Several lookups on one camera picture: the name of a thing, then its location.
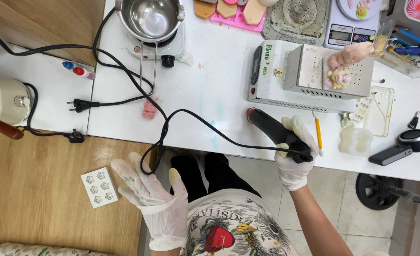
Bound white electric hot plate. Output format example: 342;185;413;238
126;22;186;69

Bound black rectangular device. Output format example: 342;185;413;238
368;144;413;167

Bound black kettle cable with plug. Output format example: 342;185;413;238
22;82;85;144

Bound person's black trousers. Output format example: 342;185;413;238
170;152;262;204

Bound clear phone case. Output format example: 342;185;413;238
363;86;395;138

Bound pink silicone mould tray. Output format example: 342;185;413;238
209;0;267;33

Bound translucent white silicone mould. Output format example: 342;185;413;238
338;127;374;157

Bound white plate with wax flowers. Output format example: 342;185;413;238
336;0;383;21

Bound orange wax piece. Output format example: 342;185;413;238
216;0;238;19
243;0;267;26
194;0;217;20

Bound black round device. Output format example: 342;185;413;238
398;129;420;153

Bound yellow sculpting tool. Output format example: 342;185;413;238
312;110;325;157

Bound clear acrylic box of tools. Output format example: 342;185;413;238
371;19;420;79

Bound cream electric kettle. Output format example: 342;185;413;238
0;75;32;140

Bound person's right hand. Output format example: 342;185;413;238
275;115;319;191

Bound person's printed white shirt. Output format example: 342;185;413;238
186;188;300;256

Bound small white silicone mould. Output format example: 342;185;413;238
348;97;373;123

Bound black heat gun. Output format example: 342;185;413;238
246;108;313;164

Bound box with pink fan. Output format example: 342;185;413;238
387;0;420;36

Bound steel melting pot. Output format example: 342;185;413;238
115;0;186;96

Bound floral cushion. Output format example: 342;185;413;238
0;242;115;256

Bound pastel bouquet candle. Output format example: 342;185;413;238
323;68;352;90

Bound white heating machine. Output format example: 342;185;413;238
248;39;357;114

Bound white digital scale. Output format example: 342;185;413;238
323;0;385;50

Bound pink figure candle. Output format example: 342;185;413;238
327;41;375;70

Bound small black plug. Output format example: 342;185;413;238
407;111;420;129

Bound black chair base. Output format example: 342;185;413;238
355;173;420;211

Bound person's left hand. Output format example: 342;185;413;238
110;152;189;223

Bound black heat gun cable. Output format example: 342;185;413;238
0;23;304;176

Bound black hot plate cable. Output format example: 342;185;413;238
67;6;155;113

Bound perforated metal box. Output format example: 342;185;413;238
283;44;375;100

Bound white flower silicone mould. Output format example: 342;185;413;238
81;167;119;209

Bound white wax lump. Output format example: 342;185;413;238
177;51;195;67

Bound small pink wax figure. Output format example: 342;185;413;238
142;99;158;120

